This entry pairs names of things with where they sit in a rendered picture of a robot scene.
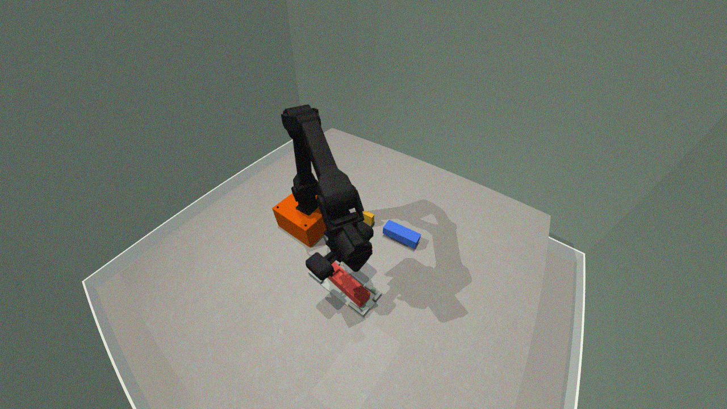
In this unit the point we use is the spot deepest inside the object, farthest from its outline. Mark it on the yellow rectangular block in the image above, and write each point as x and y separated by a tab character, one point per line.
368	217

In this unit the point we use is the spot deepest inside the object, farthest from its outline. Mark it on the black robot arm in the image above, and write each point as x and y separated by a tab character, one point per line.
335	193

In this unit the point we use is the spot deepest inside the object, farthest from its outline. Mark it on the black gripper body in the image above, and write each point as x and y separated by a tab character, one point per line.
321	266

